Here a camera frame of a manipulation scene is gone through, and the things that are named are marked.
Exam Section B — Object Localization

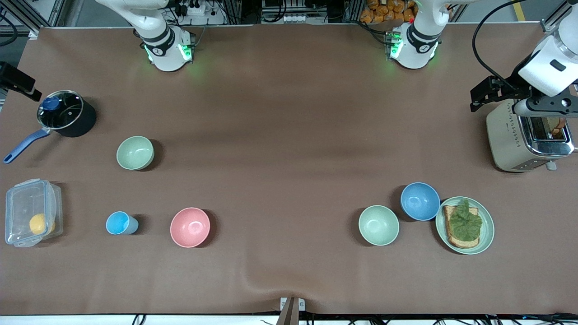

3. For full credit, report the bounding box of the blue bowl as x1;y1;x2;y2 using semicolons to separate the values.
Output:
400;182;441;222

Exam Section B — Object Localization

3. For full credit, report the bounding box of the light green bowl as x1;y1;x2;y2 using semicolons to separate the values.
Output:
117;136;155;171
359;205;400;246

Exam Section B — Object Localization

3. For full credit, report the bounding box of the pink bowl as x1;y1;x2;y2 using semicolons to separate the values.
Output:
170;207;211;248

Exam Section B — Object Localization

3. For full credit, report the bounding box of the glass lid blue knob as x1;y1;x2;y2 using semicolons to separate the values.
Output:
37;90;84;130

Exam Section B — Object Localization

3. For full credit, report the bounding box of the beige chrome toaster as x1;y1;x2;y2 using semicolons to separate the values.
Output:
486;99;576;173

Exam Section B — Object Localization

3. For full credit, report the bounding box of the clear plastic lidded container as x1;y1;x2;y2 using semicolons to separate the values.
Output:
5;178;64;248

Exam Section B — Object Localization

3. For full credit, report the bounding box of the green lettuce leaf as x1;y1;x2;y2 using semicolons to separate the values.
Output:
448;200;483;242

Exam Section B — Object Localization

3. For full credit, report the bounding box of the light green plate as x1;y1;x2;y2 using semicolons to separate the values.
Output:
435;196;495;255

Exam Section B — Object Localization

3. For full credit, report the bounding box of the bag of orange snacks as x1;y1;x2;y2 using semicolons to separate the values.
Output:
360;0;416;24

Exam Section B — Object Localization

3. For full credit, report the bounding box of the yellow lemon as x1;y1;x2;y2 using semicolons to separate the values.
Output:
29;213;56;235

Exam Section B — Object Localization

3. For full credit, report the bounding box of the brown bread slice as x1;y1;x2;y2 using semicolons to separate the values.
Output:
443;205;480;249

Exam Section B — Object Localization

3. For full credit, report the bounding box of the light blue cup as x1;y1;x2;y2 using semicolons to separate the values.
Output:
106;211;139;236

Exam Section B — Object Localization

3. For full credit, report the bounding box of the white power strip with plugs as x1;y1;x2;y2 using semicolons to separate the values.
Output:
176;0;225;26

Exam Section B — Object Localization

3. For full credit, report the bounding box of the brown tablecloth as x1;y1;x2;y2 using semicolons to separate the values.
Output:
0;25;578;316

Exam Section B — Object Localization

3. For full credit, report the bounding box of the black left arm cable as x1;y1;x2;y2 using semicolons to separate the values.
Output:
472;0;542;91

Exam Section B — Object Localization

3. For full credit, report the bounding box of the black pot blue handle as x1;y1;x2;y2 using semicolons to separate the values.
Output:
4;90;97;164

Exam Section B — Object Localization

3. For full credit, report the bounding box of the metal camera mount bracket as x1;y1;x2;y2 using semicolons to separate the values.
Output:
280;297;306;325

